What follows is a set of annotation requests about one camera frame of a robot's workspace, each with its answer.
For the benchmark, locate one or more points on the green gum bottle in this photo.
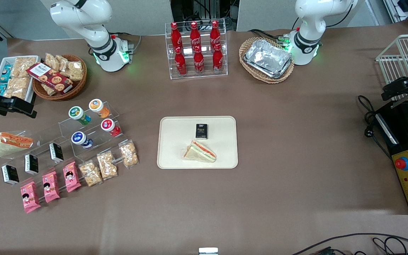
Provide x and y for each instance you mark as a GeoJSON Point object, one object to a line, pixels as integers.
{"type": "Point", "coordinates": [80, 116]}

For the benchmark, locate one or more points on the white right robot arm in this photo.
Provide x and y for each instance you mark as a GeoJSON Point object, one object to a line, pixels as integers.
{"type": "Point", "coordinates": [83, 17]}

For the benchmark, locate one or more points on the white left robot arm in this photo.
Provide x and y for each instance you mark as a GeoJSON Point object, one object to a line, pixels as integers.
{"type": "Point", "coordinates": [310, 21]}

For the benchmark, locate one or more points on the grey arm base connector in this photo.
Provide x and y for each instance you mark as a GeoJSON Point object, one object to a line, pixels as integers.
{"type": "Point", "coordinates": [129, 46]}

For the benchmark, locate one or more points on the blue gum bottle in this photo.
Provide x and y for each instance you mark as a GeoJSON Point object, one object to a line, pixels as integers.
{"type": "Point", "coordinates": [81, 139]}

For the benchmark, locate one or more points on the orange gum bottle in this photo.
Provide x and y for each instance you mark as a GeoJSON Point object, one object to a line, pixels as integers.
{"type": "Point", "coordinates": [98, 108]}

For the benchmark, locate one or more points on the red gum bottle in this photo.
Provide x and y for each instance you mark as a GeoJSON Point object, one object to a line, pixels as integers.
{"type": "Point", "coordinates": [110, 127]}

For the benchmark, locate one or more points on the clear acrylic gum rack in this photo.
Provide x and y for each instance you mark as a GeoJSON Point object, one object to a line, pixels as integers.
{"type": "Point", "coordinates": [113, 113]}

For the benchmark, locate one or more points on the cream plastic tray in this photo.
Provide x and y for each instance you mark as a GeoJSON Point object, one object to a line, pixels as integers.
{"type": "Point", "coordinates": [175, 141]}

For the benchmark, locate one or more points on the small blue snack pack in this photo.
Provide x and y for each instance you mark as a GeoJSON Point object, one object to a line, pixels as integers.
{"type": "Point", "coordinates": [6, 73]}
{"type": "Point", "coordinates": [2, 89]}

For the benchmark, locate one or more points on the large bag rice snacks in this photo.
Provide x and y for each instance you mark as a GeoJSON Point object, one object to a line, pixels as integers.
{"type": "Point", "coordinates": [23, 66]}
{"type": "Point", "coordinates": [17, 88]}

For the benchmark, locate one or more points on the wrapped triangle sandwich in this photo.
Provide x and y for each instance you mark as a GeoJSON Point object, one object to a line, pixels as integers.
{"type": "Point", "coordinates": [199, 152]}
{"type": "Point", "coordinates": [12, 143]}

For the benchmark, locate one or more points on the black machine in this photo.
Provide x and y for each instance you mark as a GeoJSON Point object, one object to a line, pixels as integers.
{"type": "Point", "coordinates": [402, 134]}

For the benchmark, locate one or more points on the clear bag of snacks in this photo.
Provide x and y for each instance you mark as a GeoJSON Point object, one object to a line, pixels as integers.
{"type": "Point", "coordinates": [51, 61]}
{"type": "Point", "coordinates": [72, 69]}
{"type": "Point", "coordinates": [48, 89]}

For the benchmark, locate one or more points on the red cookie box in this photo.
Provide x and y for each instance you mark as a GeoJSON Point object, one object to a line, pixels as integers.
{"type": "Point", "coordinates": [50, 78]}

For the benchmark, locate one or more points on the grey metal shelf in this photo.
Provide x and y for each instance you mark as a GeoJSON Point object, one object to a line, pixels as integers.
{"type": "Point", "coordinates": [407, 9]}

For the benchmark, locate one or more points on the clear acrylic stepped snack rack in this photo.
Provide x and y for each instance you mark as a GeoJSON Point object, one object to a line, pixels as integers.
{"type": "Point", "coordinates": [46, 141]}

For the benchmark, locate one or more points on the black and white carton pack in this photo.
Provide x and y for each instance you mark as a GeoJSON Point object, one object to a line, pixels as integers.
{"type": "Point", "coordinates": [31, 164]}
{"type": "Point", "coordinates": [10, 175]}
{"type": "Point", "coordinates": [56, 152]}

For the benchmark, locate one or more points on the red emergency stop button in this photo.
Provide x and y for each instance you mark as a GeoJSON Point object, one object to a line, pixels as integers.
{"type": "Point", "coordinates": [402, 163]}

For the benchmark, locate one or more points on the dark round wicker basket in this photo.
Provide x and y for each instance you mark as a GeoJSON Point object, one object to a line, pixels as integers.
{"type": "Point", "coordinates": [78, 86]}

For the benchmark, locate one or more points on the pink snack pack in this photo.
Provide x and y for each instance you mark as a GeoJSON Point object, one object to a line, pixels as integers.
{"type": "Point", "coordinates": [30, 197]}
{"type": "Point", "coordinates": [50, 187]}
{"type": "Point", "coordinates": [72, 177]}

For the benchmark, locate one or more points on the clear bag rice cracker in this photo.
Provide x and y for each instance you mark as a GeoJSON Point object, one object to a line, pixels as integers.
{"type": "Point", "coordinates": [107, 165]}
{"type": "Point", "coordinates": [90, 173]}
{"type": "Point", "coordinates": [129, 153]}

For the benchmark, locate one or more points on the stack of foil trays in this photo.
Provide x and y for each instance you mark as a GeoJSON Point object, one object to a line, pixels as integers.
{"type": "Point", "coordinates": [267, 58]}

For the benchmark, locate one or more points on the light oval wicker basket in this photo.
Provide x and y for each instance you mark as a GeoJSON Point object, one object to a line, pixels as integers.
{"type": "Point", "coordinates": [246, 69]}

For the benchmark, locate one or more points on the red cola bottle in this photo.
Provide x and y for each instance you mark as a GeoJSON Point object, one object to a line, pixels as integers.
{"type": "Point", "coordinates": [195, 36]}
{"type": "Point", "coordinates": [217, 61]}
{"type": "Point", "coordinates": [199, 62]}
{"type": "Point", "coordinates": [180, 63]}
{"type": "Point", "coordinates": [176, 37]}
{"type": "Point", "coordinates": [215, 35]}

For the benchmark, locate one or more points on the dark background equipment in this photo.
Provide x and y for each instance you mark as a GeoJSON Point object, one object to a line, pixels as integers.
{"type": "Point", "coordinates": [182, 10]}

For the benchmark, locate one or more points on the clear acrylic bottle rack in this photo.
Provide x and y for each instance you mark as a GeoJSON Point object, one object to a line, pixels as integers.
{"type": "Point", "coordinates": [205, 75]}

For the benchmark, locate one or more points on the black Face tissue pack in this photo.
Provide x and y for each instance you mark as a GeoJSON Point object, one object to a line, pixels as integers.
{"type": "Point", "coordinates": [201, 131]}

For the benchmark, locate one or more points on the small white metal object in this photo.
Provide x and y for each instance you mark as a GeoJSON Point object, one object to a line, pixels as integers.
{"type": "Point", "coordinates": [208, 251]}

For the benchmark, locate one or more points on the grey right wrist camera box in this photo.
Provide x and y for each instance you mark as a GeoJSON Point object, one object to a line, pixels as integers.
{"type": "Point", "coordinates": [18, 106]}

